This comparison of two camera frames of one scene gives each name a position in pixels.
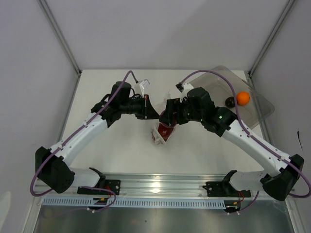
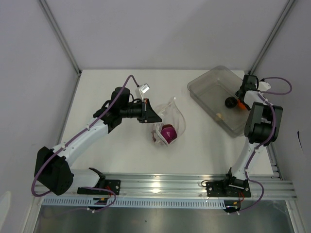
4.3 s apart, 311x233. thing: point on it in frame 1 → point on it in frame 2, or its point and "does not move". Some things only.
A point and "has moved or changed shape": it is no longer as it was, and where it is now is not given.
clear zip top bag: x=161 y=132 has moved or changed shape
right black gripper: x=173 y=106 → x=237 y=92
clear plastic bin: x=252 y=114 does not move
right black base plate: x=220 y=189 does not move
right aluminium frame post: x=288 y=6 does not move
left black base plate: x=113 y=185 does not move
